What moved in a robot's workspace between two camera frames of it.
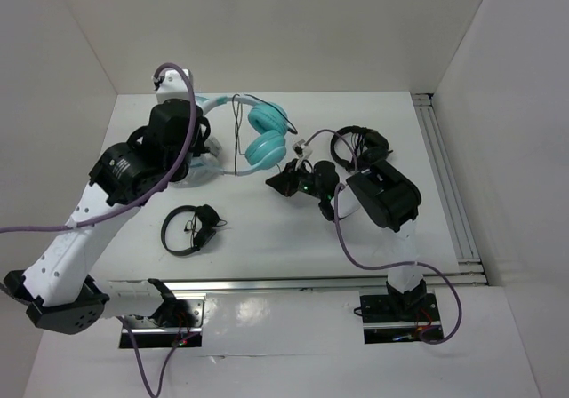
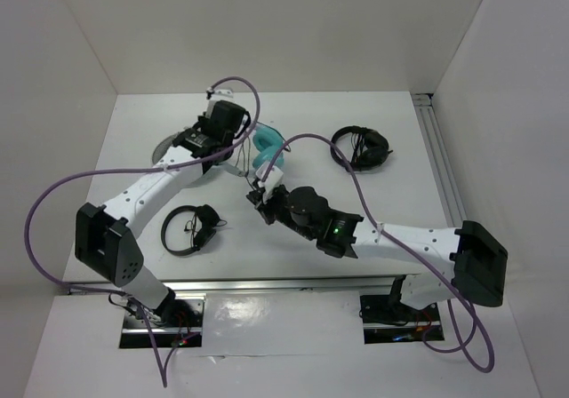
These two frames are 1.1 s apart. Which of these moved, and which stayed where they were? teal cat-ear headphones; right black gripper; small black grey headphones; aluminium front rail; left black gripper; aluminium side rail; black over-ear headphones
Moved: right black gripper; left black gripper; teal cat-ear headphones
Stayed: small black grey headphones; aluminium side rail; aluminium front rail; black over-ear headphones
